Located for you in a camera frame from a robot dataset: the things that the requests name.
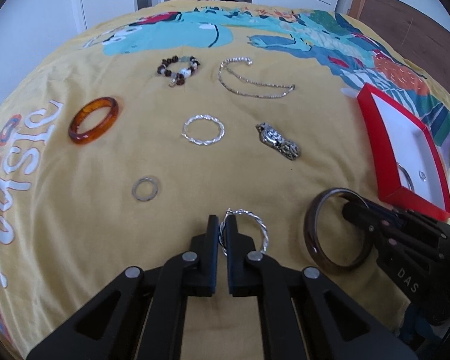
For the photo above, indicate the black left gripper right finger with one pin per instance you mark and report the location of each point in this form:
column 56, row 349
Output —
column 303, row 314

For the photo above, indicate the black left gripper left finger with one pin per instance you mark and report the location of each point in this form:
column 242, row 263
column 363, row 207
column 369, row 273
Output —
column 140, row 314

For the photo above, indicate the dark brown bangle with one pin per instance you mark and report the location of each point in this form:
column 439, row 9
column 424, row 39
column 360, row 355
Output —
column 311, row 235

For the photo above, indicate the silver twisted hoop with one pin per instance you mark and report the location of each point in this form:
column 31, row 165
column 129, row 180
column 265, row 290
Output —
column 258, row 220

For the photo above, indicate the silver metal wristwatch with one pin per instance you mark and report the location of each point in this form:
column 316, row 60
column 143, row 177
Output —
column 273, row 139

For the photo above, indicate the red white jewelry box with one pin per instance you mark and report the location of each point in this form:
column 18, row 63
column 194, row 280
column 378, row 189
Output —
column 397, row 136

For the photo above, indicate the yellow patterned bedspread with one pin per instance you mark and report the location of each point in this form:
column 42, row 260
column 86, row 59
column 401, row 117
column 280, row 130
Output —
column 72, row 217

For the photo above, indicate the amber orange bangle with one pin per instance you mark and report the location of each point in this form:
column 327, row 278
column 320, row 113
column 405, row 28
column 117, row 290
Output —
column 93, row 120

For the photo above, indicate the wooden headboard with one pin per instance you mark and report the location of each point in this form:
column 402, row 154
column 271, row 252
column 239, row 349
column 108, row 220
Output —
column 412, row 34

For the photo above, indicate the silver twisted ring bangle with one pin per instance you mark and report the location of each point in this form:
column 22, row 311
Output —
column 203, row 130

